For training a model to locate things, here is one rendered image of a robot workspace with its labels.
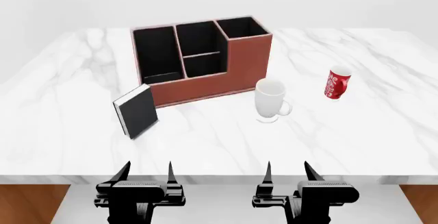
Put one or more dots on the black hardcover book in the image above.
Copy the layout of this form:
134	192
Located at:
138	111

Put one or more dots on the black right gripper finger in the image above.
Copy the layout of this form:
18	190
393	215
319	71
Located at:
267	180
313	174

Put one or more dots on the white ceramic mug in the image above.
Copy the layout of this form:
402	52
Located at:
268	100

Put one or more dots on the brown leather desk caddy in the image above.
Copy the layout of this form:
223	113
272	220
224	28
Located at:
246	64

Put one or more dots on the red patterned mug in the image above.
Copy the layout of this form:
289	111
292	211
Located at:
333	85

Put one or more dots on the brown wooden table leg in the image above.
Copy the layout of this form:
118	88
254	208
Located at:
421	203
31	203

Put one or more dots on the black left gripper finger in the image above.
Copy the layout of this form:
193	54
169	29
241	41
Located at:
120	176
172	177

